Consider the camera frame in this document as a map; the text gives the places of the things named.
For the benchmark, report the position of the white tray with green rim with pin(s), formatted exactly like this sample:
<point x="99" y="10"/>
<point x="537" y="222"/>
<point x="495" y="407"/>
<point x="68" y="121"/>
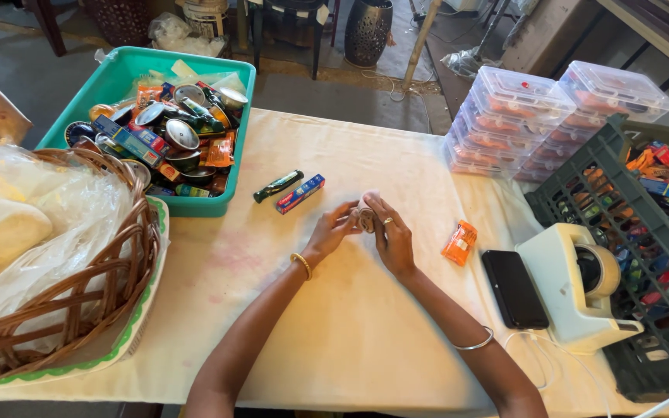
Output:
<point x="137" y="325"/>

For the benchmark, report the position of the blue red toothpaste box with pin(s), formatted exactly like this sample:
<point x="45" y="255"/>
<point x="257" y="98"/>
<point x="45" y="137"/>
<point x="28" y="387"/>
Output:
<point x="301" y="193"/>

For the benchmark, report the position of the clear plastic bags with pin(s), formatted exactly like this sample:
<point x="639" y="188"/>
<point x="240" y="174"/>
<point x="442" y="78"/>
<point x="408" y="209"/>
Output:
<point x="38" y="232"/>

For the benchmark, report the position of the heap of small toiletry items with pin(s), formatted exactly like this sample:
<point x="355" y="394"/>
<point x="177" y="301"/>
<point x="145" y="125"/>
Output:
<point x="166" y="139"/>

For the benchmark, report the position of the white bucket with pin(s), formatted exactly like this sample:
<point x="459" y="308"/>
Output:
<point x="207" y="16"/>

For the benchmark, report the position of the silver bangle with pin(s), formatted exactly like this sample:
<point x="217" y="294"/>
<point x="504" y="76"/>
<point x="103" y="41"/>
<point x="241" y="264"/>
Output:
<point x="481" y="345"/>

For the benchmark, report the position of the white tablecloth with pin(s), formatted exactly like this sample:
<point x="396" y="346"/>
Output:
<point x="358" y="325"/>

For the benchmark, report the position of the small round metal tin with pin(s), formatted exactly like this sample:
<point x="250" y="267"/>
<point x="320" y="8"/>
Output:
<point x="367" y="220"/>

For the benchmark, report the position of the person's left hand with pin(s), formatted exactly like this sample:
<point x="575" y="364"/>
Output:
<point x="326" y="235"/>

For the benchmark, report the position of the person's right hand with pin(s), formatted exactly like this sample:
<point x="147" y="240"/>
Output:
<point x="395" y="244"/>

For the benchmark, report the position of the black chair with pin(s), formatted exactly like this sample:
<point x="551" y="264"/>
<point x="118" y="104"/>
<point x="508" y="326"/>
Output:
<point x="285" y="11"/>

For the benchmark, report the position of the wooden pole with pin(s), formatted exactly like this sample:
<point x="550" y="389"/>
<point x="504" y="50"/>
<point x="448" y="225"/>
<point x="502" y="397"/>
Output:
<point x="421" y="43"/>

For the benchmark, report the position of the gold bangle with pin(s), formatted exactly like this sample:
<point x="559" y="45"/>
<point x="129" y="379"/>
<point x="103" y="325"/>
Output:
<point x="302" y="266"/>

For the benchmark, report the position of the perforated dark metal vase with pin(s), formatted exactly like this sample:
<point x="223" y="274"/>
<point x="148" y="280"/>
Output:
<point x="367" y="32"/>

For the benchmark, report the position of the brown wicker basket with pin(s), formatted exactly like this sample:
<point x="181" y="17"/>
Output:
<point x="131" y="244"/>

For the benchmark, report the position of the wooden chair legs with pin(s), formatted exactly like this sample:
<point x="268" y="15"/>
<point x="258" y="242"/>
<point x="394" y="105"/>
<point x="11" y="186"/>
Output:
<point x="50" y="26"/>

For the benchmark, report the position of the small dark green bottle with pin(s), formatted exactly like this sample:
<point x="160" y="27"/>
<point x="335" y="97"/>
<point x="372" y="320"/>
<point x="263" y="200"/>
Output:
<point x="278" y="186"/>

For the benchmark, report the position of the dark perforated basket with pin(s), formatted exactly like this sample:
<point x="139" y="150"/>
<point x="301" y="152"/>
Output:
<point x="118" y="20"/>

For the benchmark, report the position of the orange sachet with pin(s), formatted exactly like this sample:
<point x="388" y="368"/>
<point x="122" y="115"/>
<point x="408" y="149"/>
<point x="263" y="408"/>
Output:
<point x="459" y="244"/>

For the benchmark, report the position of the dark green crate of toiletries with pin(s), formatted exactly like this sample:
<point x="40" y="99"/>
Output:
<point x="648" y="244"/>

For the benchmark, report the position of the person's left fingers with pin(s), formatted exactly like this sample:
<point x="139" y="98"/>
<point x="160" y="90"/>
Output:
<point x="346" y="219"/>

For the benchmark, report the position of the white tape dispenser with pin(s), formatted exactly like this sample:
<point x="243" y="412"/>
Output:
<point x="555" y="278"/>

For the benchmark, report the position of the black smartphone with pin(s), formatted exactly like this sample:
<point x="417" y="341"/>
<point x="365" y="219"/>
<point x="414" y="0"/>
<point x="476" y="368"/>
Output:
<point x="514" y="289"/>

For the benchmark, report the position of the clear tape roll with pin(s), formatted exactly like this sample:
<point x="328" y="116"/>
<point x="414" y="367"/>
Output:
<point x="607" y="270"/>

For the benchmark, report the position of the person's right fingers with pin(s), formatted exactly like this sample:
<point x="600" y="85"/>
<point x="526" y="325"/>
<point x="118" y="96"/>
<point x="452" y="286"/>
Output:
<point x="382" y="213"/>

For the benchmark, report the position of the teal plastic tub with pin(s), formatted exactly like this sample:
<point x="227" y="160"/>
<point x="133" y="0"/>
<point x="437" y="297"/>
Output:
<point x="119" y="72"/>

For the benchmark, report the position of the stacks of clear plastic boxes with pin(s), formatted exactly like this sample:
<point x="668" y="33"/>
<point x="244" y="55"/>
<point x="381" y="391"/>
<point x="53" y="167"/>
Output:
<point x="520" y="116"/>

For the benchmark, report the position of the crumpled clear plastic bag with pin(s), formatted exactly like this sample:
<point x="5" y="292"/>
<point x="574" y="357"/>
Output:
<point x="177" y="35"/>

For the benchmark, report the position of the wooden shelf unit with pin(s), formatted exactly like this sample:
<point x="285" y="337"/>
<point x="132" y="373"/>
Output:
<point x="619" y="35"/>

